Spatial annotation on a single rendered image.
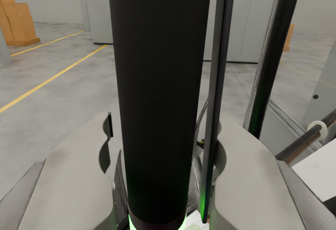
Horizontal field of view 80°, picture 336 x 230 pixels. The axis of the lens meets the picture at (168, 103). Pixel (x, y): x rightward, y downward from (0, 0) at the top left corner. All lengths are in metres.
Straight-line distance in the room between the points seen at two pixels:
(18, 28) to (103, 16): 2.67
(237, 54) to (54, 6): 11.03
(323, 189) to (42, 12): 14.52
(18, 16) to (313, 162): 8.07
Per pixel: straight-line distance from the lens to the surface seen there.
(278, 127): 1.36
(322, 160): 0.56
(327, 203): 0.33
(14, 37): 8.46
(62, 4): 13.93
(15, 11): 8.19
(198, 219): 0.21
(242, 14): 5.72
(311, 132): 0.36
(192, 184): 0.58
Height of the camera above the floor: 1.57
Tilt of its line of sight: 28 degrees down
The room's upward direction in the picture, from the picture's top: 2 degrees clockwise
